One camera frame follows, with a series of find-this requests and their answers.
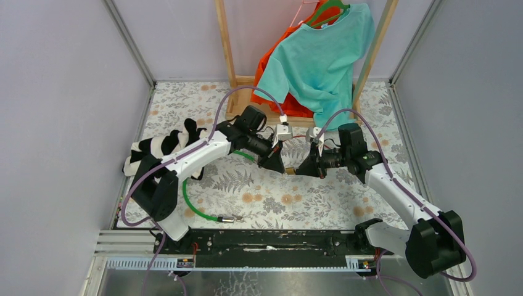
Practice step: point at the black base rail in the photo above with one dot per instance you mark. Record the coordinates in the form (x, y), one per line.
(268, 249)

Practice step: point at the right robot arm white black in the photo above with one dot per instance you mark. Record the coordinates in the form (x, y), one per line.
(433, 240)

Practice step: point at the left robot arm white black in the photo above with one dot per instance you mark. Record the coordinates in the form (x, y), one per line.
(155, 186)

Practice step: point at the black white striped cloth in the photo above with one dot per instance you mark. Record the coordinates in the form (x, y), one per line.
(161, 146)

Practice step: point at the wooden clothes rack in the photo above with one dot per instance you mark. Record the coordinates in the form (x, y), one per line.
(240, 99)

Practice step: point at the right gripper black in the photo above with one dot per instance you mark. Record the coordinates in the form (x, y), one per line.
(311, 166)

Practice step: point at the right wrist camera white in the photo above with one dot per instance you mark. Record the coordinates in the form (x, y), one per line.
(313, 135)

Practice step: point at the pink hanger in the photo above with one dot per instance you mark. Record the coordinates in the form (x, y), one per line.
(304, 10)

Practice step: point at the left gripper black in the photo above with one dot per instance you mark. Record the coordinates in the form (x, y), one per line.
(274, 162)

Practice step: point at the orange garment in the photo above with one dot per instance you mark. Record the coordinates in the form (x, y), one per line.
(275, 82)

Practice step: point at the teal t-shirt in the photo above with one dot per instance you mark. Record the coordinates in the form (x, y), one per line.
(318, 64)

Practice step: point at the floral table mat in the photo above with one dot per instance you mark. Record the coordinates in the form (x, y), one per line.
(234, 185)

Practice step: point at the red cable lock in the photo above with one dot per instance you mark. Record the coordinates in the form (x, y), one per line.
(300, 143)

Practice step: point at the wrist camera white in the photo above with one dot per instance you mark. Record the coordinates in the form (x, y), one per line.
(282, 131)
(313, 135)

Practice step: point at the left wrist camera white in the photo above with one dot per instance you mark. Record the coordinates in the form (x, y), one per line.
(282, 131)

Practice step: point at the green hanger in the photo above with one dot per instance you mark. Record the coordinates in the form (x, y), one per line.
(317, 20)

